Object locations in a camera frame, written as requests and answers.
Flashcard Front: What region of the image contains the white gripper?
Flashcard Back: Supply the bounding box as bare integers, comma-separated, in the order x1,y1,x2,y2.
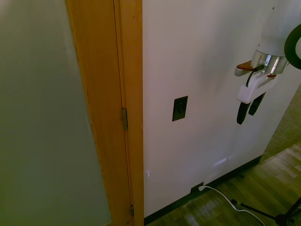
236,74,278,125

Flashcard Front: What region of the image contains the black baseboard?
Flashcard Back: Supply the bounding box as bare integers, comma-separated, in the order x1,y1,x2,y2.
143,155,262,226

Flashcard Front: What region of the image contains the black tripod stand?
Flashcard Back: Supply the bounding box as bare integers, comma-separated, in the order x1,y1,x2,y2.
231,197,301,226

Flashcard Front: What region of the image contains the pale door panel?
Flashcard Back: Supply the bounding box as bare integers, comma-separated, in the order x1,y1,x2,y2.
0,0,112,226

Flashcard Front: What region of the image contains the thin black camera cable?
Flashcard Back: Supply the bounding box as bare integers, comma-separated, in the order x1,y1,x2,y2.
246,64,264,88

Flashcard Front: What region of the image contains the silver red wrist camera mount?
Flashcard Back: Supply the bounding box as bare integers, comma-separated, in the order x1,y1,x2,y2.
234,61,268,77

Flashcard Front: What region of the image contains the black wall light switch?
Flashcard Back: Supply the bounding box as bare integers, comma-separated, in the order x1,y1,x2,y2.
172,95,189,122

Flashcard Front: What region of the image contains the thick black cable loop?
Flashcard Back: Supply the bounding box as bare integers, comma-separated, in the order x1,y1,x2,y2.
284,23,301,71

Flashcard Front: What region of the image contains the white power cable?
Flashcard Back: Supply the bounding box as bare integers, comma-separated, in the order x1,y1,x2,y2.
198,185,267,226

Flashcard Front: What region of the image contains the wooden door frame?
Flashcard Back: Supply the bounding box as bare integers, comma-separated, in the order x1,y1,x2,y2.
65,0,145,226

